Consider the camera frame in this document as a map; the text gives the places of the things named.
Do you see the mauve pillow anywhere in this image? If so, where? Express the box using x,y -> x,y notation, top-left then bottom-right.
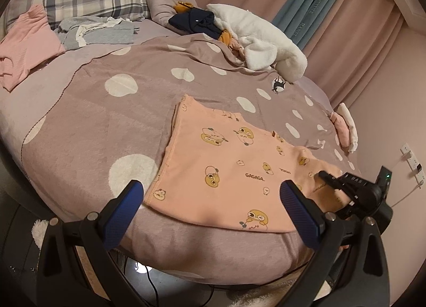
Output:
147,0 -> 198,35

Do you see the white fluffy garment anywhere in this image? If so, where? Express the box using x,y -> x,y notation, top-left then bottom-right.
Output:
207,4 -> 308,83

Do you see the navy blue garment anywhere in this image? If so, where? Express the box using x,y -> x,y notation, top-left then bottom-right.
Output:
168,7 -> 222,39

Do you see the pink curtain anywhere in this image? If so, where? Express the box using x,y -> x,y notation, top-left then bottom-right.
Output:
196,0 -> 404,106

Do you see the mauve polka dot blanket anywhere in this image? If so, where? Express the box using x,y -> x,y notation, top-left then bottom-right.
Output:
1,21 -> 358,285

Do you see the grey garment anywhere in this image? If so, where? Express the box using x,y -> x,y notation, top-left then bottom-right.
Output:
55,16 -> 139,50

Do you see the pink white folded cloth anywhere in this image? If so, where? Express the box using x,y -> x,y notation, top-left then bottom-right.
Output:
329,103 -> 358,154

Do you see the peach cartoon print garment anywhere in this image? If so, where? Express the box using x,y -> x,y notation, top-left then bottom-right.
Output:
144,96 -> 350,233

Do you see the pink garment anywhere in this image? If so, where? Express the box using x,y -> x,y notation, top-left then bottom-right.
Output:
1,5 -> 65,92

